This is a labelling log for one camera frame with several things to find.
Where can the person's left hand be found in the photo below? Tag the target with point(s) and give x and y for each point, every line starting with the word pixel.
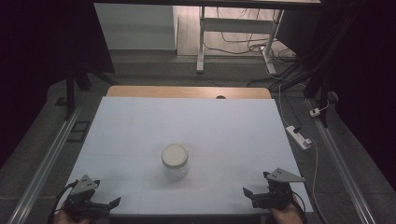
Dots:
pixel 63 218

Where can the metal floor rail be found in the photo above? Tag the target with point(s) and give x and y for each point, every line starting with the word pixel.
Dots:
pixel 342 168
pixel 43 171

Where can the clear glass jar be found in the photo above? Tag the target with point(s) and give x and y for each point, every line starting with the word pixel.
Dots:
pixel 176 173

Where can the white desk frame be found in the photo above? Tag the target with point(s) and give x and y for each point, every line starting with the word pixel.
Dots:
pixel 236 25

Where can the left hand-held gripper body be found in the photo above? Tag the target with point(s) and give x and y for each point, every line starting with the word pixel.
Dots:
pixel 82 199

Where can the dark curtain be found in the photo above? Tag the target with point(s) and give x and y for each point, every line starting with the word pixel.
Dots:
pixel 37 46
pixel 370 77

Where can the black tripod stand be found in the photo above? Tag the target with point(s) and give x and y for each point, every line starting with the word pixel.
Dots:
pixel 70 93

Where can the small white adapter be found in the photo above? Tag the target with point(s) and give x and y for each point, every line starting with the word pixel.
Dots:
pixel 315 112

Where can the person's right hand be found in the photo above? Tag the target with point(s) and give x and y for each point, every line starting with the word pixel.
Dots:
pixel 286 216

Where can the white table sheet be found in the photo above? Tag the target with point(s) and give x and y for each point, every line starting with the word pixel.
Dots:
pixel 140 124

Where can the white power strip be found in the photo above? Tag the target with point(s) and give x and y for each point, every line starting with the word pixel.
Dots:
pixel 295 135

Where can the cream jar lid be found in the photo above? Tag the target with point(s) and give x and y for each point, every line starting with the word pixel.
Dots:
pixel 174 154

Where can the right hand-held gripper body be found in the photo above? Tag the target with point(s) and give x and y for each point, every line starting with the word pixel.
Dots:
pixel 277 193

